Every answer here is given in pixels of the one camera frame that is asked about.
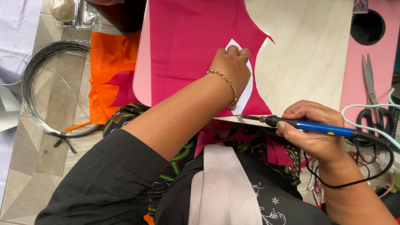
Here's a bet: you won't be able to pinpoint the person's left hand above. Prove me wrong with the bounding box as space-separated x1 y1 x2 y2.
209 45 252 110

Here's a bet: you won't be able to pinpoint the person's right hand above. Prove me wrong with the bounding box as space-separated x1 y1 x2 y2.
276 100 346 167

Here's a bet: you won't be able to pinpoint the white paper template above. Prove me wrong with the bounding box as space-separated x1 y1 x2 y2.
225 38 254 116

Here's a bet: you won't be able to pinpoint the blue handled soldering iron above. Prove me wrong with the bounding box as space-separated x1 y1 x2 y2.
236 114 392 147

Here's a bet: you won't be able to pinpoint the magenta fabric sheet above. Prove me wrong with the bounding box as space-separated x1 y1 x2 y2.
149 0 276 118

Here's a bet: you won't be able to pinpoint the light plywood board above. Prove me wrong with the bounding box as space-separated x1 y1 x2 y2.
215 0 354 127

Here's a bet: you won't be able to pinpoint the heap of magenta fabric scraps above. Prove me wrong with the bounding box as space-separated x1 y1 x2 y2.
194 120 310 168

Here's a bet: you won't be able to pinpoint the pink table with round hole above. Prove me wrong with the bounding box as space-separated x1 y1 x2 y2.
132 0 400 125

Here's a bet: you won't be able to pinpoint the magenta fabric scrap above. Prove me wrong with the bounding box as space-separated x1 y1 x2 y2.
105 71 139 108

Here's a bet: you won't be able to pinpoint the dark brown container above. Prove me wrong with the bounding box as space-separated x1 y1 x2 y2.
86 0 148 34

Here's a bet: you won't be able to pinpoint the orange fabric sheet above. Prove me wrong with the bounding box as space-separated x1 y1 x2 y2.
88 30 142 126

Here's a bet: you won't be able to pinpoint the grey scarf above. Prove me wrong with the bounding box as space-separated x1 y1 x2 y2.
187 144 264 225

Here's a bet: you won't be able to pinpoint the clear plastic container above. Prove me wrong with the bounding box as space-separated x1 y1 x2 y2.
50 0 103 31

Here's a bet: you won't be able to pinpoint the orange fabric strip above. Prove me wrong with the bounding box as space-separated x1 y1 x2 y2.
64 121 91 133

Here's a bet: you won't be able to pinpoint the black embroidered garment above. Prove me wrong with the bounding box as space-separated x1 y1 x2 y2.
34 103 332 225

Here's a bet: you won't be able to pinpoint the white paper sheet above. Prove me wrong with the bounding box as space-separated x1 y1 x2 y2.
0 0 44 57

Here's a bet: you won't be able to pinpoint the white folded paper pieces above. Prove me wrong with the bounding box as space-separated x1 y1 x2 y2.
0 78 22 132

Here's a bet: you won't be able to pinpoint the gold chain bracelet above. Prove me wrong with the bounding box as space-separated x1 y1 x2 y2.
205 69 238 106

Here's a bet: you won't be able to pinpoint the mint green cable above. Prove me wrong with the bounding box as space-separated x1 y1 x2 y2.
340 88 400 150

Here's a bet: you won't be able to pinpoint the black handled scissors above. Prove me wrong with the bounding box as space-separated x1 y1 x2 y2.
356 53 397 135

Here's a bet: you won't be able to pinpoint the tangle of red wires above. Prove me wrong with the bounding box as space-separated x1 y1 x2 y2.
308 151 395 209

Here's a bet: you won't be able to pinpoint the black soldering iron cable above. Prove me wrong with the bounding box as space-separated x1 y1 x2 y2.
302 142 395 190

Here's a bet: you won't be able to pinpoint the grey wire coil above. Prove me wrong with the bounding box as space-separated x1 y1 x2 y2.
19 39 104 154

